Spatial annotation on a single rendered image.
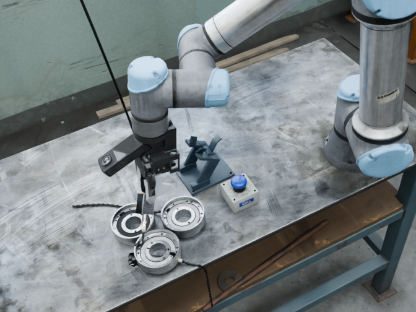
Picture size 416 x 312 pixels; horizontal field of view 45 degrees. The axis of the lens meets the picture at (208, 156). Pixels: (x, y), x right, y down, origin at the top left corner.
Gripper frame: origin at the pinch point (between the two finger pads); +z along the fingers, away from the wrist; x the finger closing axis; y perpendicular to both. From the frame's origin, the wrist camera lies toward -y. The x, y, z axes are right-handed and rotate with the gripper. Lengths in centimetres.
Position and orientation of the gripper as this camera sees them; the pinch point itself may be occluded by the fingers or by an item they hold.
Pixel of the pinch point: (145, 195)
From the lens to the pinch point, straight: 117.4
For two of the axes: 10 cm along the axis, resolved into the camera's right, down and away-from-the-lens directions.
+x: -4.3, -6.3, 6.5
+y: 9.0, -2.7, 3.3
